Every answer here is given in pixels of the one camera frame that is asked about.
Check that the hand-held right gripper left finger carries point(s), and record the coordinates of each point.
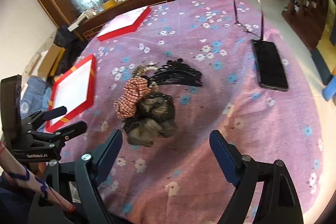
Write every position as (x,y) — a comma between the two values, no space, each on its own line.
(111,148)

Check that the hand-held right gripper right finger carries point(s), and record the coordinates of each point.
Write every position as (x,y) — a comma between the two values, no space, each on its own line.
(223,155)

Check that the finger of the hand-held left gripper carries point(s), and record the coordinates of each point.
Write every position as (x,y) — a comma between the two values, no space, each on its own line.
(56,111)
(73,129)

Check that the red jewelry box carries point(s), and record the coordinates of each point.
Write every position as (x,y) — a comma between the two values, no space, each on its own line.
(74,87)

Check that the red plaid scrunchie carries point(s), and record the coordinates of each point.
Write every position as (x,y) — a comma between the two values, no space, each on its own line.
(131,98)

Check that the brown fluffy scrunchie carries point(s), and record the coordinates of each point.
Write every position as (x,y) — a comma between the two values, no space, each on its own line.
(157,119)

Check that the person's left forearm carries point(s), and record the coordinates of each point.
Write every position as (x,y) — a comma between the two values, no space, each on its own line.
(23,174)

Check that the blue cloth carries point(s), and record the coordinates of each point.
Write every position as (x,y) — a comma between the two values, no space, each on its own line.
(39,86)

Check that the purple floral tablecloth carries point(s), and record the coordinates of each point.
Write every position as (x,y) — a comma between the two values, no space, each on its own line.
(210,108)

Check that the yellow flat box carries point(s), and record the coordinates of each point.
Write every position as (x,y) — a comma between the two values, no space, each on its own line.
(59,60)

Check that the brown cardboard box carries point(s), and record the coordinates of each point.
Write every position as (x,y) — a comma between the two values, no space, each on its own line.
(48,58)

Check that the black smartphone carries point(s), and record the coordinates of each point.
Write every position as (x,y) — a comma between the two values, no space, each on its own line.
(270,64)

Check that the red box lid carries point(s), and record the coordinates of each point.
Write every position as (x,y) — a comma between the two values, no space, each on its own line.
(123,24)

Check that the yellow box on counter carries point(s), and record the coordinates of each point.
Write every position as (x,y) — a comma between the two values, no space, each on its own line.
(109,4)

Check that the blue stool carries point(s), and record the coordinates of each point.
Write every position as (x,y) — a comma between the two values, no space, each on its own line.
(330,91)

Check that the wooden counter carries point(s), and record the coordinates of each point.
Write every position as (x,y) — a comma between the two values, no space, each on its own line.
(126,3)

